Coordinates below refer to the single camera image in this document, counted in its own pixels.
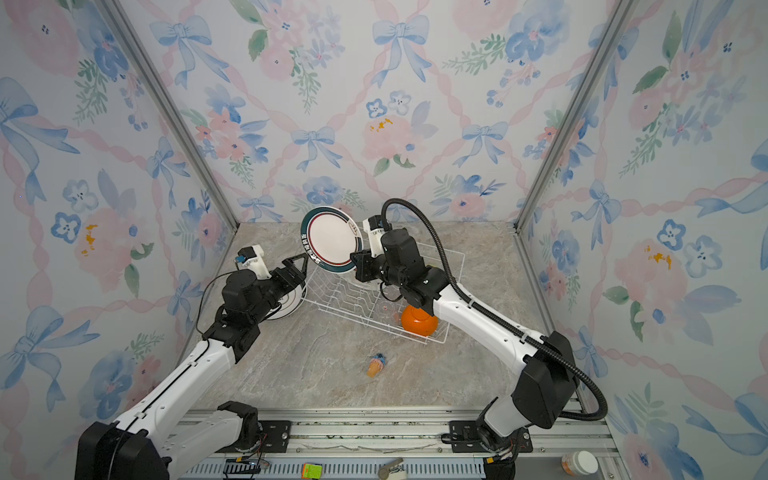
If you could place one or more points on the small ice cream toy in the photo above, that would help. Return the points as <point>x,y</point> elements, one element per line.
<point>376,365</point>

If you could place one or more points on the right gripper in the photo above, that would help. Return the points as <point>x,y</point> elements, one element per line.
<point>363,265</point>

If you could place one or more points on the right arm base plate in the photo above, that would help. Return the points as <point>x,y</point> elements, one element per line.
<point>466,436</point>

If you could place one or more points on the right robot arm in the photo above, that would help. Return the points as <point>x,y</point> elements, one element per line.
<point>543,386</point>

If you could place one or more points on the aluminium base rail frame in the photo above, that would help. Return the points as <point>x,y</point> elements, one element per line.
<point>370,431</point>

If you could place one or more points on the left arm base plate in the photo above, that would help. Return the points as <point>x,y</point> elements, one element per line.
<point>273,437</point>

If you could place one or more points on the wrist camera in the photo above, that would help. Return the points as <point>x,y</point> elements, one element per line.
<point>252,258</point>
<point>375,227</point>

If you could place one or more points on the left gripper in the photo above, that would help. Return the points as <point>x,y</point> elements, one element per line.
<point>297,277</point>

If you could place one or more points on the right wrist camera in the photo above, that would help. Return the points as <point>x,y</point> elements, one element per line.
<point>375,227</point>

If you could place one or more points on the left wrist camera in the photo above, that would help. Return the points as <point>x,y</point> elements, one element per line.
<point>252,258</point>

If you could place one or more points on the white plate black flower outline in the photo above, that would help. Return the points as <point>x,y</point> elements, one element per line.
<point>288,304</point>

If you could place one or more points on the plate with fruit pattern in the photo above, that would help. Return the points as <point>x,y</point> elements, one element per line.
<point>330,236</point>

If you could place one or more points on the white lidded jar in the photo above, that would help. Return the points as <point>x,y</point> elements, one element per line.
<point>579,463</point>

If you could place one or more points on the rubiks cube toy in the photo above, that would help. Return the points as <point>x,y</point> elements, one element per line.
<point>310,471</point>

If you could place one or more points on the orange bowl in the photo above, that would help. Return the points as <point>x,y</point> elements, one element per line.
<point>419,322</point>

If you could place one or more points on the white wire dish rack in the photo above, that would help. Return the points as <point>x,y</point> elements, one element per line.
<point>341,295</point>

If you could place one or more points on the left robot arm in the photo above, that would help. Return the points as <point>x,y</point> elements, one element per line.
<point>140,443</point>

